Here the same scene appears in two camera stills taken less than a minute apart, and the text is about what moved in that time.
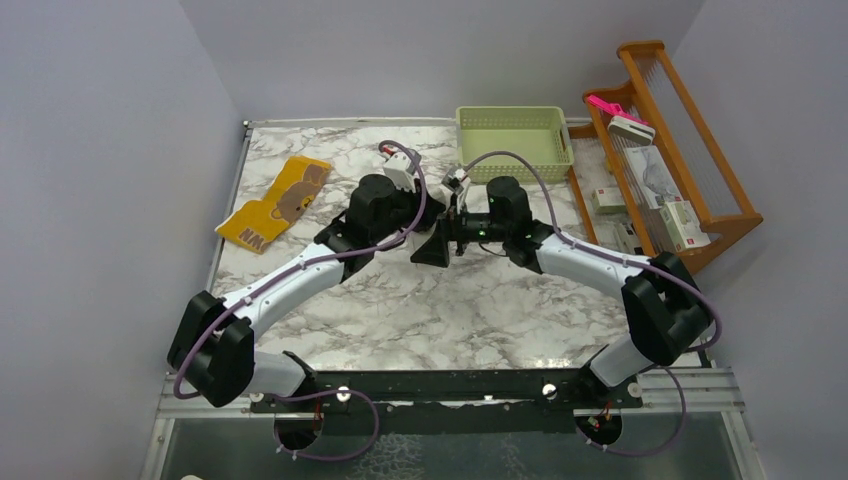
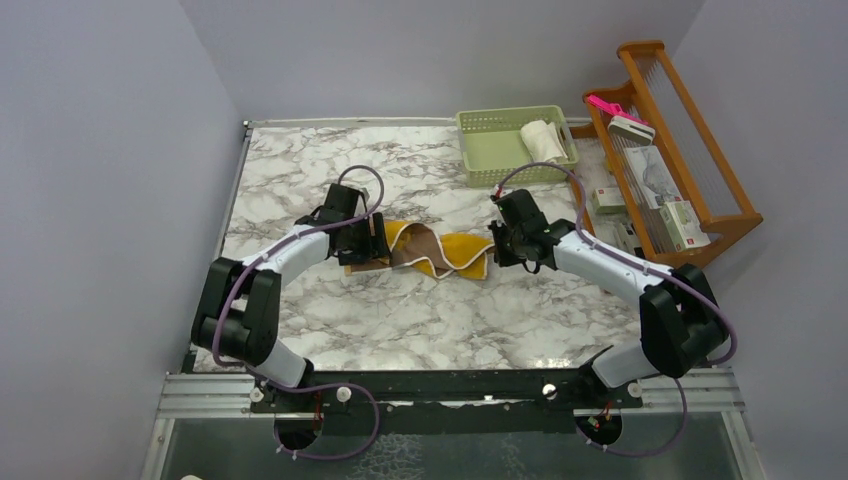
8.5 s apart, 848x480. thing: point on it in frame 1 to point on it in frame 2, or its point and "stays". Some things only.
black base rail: x=451 y=402 stays
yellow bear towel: x=255 y=224 to x=412 y=243
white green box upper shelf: x=683 y=226 stays
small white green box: x=608 y=200 stays
